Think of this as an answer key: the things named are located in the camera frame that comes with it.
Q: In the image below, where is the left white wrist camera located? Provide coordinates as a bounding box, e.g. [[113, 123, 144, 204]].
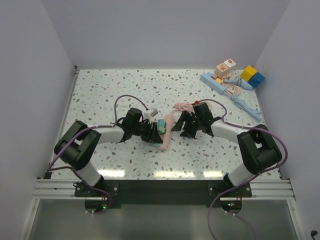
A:
[[143, 108, 158, 122]]

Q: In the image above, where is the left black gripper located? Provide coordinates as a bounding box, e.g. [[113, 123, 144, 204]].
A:
[[131, 119, 163, 143]]

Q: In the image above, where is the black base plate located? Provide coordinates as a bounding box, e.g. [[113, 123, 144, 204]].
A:
[[74, 179, 253, 218]]

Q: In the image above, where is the peach socket coiled cord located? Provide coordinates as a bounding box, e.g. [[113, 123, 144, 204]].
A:
[[222, 78, 242, 97]]

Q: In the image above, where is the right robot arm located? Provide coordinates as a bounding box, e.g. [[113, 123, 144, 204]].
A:
[[171, 102, 282, 197]]

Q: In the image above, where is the aluminium frame rail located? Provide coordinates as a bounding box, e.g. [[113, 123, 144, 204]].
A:
[[32, 179, 295, 200]]

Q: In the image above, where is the blue power strip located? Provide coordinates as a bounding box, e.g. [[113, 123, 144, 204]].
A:
[[200, 72, 226, 95]]

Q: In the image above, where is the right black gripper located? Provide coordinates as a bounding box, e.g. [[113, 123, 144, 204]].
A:
[[171, 110, 202, 139]]

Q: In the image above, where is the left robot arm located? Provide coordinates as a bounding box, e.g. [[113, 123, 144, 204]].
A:
[[54, 107, 163, 196]]

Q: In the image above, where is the pink power strip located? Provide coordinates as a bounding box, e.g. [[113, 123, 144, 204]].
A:
[[158, 111, 175, 151]]

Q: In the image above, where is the peach cube socket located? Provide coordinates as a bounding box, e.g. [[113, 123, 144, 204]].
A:
[[214, 58, 237, 79]]

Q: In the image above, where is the teal plug adapter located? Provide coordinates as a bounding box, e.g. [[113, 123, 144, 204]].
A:
[[157, 119, 167, 135]]

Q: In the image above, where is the blue strip cord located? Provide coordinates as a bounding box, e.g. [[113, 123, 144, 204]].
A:
[[223, 76, 263, 123]]

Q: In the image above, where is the light blue plug adapter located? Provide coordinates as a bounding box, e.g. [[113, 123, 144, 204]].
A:
[[152, 143, 163, 149]]

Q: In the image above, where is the yellow and blue cube socket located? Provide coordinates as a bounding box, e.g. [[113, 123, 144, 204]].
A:
[[240, 65, 266, 89]]

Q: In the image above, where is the pink strip cord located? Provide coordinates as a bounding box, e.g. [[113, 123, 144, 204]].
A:
[[171, 101, 213, 115]]

